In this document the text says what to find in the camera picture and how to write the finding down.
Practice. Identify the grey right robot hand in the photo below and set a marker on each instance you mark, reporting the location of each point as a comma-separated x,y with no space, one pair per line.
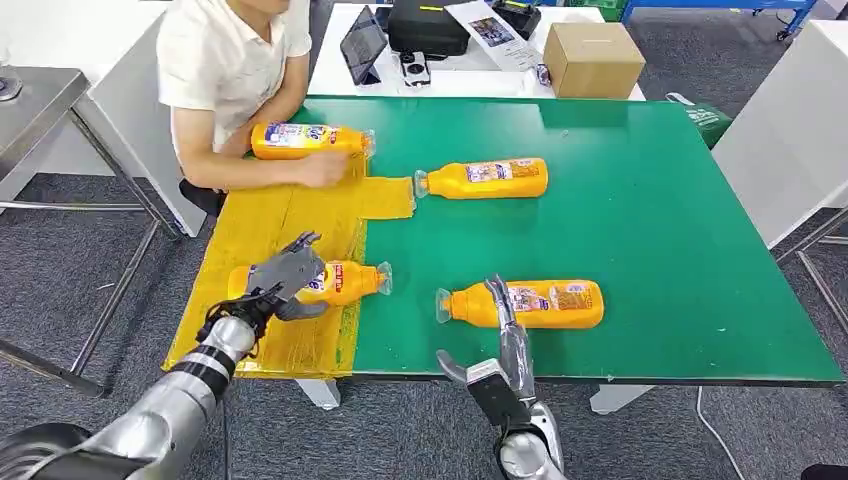
517,358

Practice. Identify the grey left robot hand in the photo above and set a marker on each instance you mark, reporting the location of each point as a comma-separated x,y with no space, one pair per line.
285,275

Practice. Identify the orange drink bottle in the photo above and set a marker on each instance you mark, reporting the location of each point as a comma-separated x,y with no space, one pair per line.
351,281
311,147
477,311
457,185

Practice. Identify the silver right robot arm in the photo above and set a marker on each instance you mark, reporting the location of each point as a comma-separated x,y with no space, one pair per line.
526,457

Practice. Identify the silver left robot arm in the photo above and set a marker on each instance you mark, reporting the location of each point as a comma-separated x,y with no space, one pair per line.
172,411

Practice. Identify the yellow plastic sheet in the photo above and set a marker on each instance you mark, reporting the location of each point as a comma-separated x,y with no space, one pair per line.
265,225

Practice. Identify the white table foot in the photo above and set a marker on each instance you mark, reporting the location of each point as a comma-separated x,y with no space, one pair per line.
619,399
321,394

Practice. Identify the green table mat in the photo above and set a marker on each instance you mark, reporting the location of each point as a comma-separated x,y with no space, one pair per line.
662,265

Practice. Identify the person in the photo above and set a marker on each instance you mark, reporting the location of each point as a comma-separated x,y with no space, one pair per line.
218,66

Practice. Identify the white partition panel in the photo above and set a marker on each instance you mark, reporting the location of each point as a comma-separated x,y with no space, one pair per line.
132,99
782,132

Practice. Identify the black tablet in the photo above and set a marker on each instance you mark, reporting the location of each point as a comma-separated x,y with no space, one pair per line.
363,46

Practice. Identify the black and white handheld device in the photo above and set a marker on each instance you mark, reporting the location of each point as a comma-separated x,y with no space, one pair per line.
415,69

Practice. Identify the white desk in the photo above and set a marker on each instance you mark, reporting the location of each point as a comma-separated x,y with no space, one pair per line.
464,83

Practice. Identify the black carrying case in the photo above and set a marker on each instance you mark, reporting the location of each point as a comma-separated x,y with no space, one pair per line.
427,30

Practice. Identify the small printed can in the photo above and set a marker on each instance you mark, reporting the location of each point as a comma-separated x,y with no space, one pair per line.
543,75

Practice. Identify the green bag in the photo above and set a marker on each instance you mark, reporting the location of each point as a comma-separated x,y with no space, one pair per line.
705,119

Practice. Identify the brown cardboard box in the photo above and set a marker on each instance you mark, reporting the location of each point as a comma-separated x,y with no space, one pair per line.
593,63

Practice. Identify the black robot body shell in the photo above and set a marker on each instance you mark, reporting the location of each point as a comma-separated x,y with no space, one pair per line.
33,447

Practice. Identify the steel table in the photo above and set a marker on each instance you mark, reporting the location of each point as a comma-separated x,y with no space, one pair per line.
33,99

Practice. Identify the printed paper sheet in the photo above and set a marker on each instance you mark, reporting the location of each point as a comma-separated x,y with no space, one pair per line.
503,50

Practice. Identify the green crate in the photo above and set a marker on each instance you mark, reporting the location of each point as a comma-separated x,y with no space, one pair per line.
606,8

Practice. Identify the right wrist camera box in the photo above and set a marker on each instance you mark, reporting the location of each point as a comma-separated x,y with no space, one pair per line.
493,397

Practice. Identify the metal table frame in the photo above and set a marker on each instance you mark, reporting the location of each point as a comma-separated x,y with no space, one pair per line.
818,272

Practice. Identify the blue metal frame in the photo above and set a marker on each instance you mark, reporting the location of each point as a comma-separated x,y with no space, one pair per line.
729,4

